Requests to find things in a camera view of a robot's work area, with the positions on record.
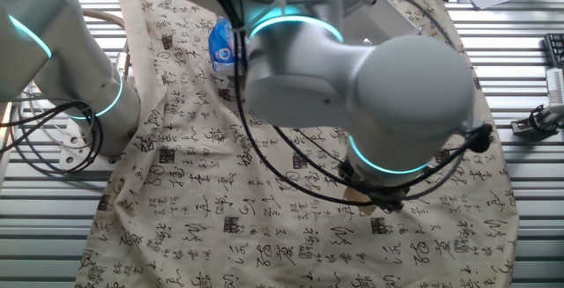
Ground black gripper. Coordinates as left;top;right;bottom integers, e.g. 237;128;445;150
337;162;407;214

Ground wooden block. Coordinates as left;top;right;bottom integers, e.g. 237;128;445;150
342;186;379;218

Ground beige calligraphy cloth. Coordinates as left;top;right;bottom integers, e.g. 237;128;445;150
74;0;521;288

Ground blue white snack bag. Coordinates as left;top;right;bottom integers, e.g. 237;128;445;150
206;17;249;78

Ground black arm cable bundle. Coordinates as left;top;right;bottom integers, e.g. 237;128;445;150
193;0;495;208

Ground metal camera mount base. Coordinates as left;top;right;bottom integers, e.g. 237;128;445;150
509;102;564;138

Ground loose black cables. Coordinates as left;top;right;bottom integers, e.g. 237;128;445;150
0;98;105;176

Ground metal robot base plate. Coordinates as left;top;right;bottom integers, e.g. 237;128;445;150
58;115;118;173

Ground thick grey hose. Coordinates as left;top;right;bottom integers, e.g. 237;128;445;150
80;7;132;81

